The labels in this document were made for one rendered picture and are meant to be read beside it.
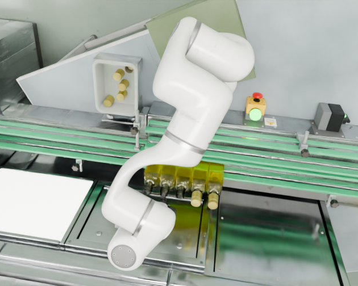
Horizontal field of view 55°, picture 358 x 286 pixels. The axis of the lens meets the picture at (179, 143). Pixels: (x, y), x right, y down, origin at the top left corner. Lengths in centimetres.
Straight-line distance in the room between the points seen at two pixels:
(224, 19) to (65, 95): 76
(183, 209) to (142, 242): 67
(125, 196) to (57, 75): 97
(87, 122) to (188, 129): 92
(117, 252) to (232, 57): 43
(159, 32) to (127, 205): 74
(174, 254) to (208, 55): 72
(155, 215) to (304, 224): 89
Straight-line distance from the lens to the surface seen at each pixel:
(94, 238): 125
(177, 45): 63
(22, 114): 161
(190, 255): 120
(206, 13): 121
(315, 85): 142
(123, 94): 141
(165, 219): 66
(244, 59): 70
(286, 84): 140
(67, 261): 120
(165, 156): 61
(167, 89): 59
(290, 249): 134
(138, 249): 69
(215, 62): 68
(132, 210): 65
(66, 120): 152
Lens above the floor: 202
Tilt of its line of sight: 56 degrees down
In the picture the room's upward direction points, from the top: 165 degrees counter-clockwise
